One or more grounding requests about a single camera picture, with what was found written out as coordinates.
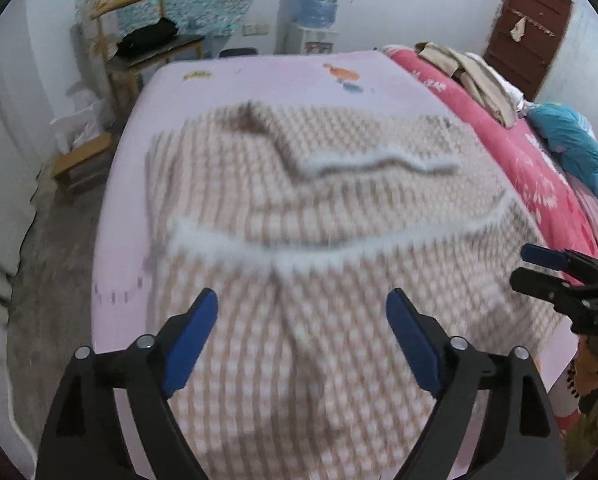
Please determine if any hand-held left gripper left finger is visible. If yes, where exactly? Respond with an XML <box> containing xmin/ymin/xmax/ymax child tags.
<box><xmin>35</xmin><ymin>287</ymin><xmax>220</xmax><ymax>480</ymax></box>

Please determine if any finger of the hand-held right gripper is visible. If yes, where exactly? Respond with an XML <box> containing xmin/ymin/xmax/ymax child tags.
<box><xmin>509</xmin><ymin>267</ymin><xmax>582</xmax><ymax>307</ymax></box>
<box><xmin>520</xmin><ymin>243</ymin><xmax>598</xmax><ymax>277</ymax></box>

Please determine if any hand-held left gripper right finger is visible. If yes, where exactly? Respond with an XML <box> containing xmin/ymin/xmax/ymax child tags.
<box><xmin>385</xmin><ymin>287</ymin><xmax>566</xmax><ymax>480</ymax></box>

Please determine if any beige white houndstooth knit coat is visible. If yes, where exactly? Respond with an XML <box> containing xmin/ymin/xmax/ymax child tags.
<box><xmin>144</xmin><ymin>101</ymin><xmax>577</xmax><ymax>480</ymax></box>

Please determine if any beige clothes pile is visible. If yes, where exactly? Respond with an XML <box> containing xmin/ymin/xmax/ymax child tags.
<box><xmin>415</xmin><ymin>41</ymin><xmax>527</xmax><ymax>128</ymax></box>

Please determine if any red floral blanket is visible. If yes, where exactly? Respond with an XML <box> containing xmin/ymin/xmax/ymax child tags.
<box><xmin>381</xmin><ymin>45</ymin><xmax>598</xmax><ymax>431</ymax></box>

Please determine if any brown wooden door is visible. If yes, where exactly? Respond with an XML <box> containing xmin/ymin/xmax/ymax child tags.
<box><xmin>483</xmin><ymin>0</ymin><xmax>574</xmax><ymax>102</ymax></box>

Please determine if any small wooden stool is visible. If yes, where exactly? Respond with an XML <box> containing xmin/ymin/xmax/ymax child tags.
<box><xmin>53</xmin><ymin>132</ymin><xmax>114</xmax><ymax>196</ymax></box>

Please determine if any white curtain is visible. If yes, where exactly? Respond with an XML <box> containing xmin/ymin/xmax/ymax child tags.
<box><xmin>0</xmin><ymin>0</ymin><xmax>80</xmax><ymax>311</ymax></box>

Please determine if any white plastic bag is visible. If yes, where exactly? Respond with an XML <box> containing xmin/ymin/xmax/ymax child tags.
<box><xmin>49</xmin><ymin>85</ymin><xmax>112</xmax><ymax>153</ymax></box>

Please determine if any bed with pink sheet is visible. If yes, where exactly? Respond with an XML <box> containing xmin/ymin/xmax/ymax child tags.
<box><xmin>91</xmin><ymin>50</ymin><xmax>580</xmax><ymax>480</ymax></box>

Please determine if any wooden chair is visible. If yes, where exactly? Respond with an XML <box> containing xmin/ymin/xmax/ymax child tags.
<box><xmin>89</xmin><ymin>0</ymin><xmax>206</xmax><ymax>116</ymax></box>

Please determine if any black bag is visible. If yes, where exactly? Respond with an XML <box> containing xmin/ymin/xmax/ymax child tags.
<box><xmin>115</xmin><ymin>16</ymin><xmax>180</xmax><ymax>58</ymax></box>

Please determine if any white water dispenser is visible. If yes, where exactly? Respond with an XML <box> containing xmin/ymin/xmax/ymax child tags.
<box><xmin>285</xmin><ymin>22</ymin><xmax>340</xmax><ymax>56</ymax></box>

